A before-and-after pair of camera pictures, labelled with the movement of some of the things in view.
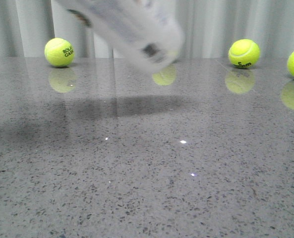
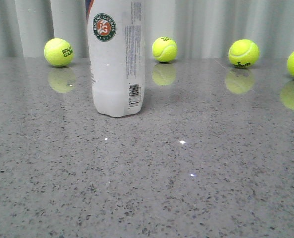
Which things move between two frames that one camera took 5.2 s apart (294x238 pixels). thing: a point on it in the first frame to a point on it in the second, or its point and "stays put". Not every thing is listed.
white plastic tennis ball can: [149, 32] to [117, 45]
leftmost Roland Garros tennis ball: [59, 52] stays put
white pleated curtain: [23, 28] stays put
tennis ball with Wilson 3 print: [244, 53] stays put
